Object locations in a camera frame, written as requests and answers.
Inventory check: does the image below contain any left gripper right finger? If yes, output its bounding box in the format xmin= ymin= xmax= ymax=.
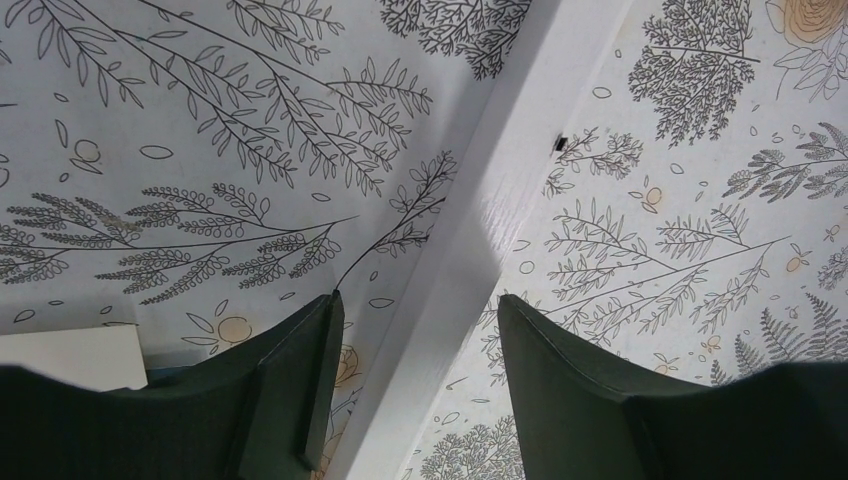
xmin=497 ymin=294 xmax=847 ymax=479

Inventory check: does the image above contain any floral patterned table mat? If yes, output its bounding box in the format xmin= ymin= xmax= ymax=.
xmin=1 ymin=1 xmax=847 ymax=479

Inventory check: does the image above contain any white picture frame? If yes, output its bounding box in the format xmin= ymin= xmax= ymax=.
xmin=326 ymin=1 xmax=631 ymax=479

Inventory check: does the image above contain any sunset photo with white mat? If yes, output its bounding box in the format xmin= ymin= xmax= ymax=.
xmin=1 ymin=325 xmax=148 ymax=392

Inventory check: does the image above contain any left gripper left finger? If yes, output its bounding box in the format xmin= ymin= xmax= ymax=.
xmin=1 ymin=292 xmax=344 ymax=479

